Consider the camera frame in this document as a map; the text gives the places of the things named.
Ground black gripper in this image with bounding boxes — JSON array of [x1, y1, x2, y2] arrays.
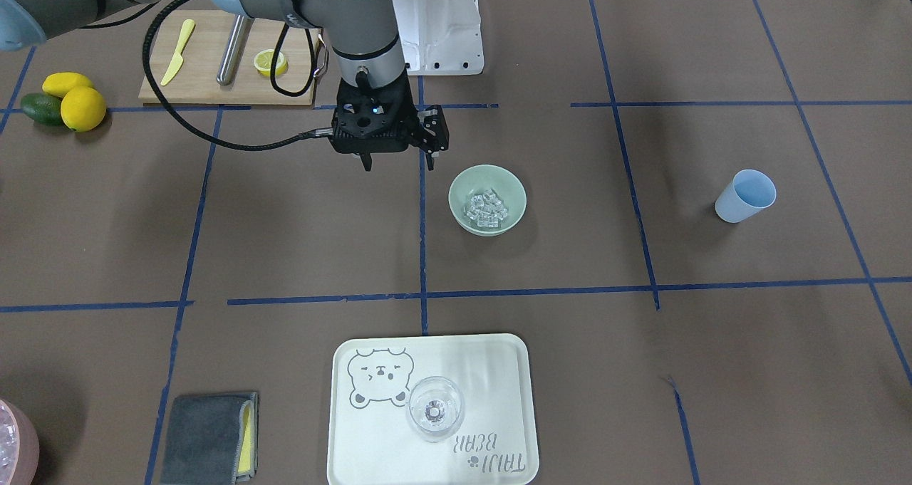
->
[[332, 72, 450, 172]]

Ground light blue plastic cup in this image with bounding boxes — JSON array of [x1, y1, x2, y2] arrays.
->
[[714, 168, 777, 224]]

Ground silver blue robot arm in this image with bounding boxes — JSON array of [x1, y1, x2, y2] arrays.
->
[[1, 0, 449, 171]]

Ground green ceramic bowl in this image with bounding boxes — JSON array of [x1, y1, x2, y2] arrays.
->
[[447, 164, 529, 237]]

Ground ice cubes in bowl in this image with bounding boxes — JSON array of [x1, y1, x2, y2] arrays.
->
[[463, 189, 510, 231]]

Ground pink bowl of ice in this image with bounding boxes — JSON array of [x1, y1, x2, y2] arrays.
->
[[1, 400, 40, 484]]

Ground wooden cutting board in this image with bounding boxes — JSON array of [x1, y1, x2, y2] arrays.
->
[[150, 10, 316, 105]]

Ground half lemon slice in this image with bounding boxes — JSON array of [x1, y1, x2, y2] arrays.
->
[[253, 49, 288, 77]]

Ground yellow plastic knife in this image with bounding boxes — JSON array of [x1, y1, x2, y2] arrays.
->
[[159, 19, 196, 87]]

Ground clear wine glass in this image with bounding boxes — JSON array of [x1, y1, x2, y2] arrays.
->
[[407, 377, 467, 443]]

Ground cream bear serving tray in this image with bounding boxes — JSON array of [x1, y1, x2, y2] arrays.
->
[[326, 333, 540, 484]]

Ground yellow lemon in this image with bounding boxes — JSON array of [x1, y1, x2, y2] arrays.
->
[[41, 72, 94, 99], [60, 86, 107, 132]]

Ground grey folded cloth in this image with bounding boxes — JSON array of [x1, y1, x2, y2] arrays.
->
[[160, 391, 259, 484]]

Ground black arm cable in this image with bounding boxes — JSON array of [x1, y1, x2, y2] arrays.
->
[[142, 0, 336, 152]]

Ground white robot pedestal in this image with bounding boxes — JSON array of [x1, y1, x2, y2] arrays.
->
[[392, 0, 485, 76]]

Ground steel knife handle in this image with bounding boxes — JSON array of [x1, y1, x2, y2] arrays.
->
[[216, 15, 254, 86]]

